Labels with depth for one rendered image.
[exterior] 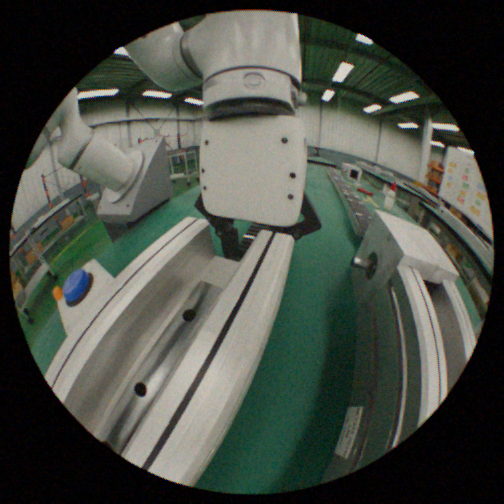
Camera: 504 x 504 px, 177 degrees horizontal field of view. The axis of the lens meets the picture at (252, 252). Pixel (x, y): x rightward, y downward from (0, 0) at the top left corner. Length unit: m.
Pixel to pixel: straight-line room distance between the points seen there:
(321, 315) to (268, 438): 0.13
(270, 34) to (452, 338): 0.26
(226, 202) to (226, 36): 0.15
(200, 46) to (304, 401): 0.30
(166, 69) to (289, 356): 0.29
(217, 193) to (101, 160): 0.40
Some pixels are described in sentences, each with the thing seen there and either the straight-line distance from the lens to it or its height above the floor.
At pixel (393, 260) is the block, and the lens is 0.15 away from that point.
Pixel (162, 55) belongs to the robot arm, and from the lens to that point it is 0.20.
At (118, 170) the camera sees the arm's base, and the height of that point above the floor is 0.92.
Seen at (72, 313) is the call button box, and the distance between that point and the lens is 0.19.
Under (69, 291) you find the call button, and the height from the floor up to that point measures 0.85.
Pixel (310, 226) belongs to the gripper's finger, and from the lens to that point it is 0.16.
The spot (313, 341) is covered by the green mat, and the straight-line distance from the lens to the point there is 0.16.
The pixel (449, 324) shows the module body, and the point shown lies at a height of 0.85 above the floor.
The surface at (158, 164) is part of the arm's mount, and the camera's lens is 0.53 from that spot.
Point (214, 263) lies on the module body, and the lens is 0.15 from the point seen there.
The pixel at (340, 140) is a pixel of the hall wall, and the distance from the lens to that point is 11.54.
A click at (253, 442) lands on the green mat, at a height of 0.78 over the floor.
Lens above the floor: 0.93
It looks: 39 degrees down
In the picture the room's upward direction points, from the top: straight up
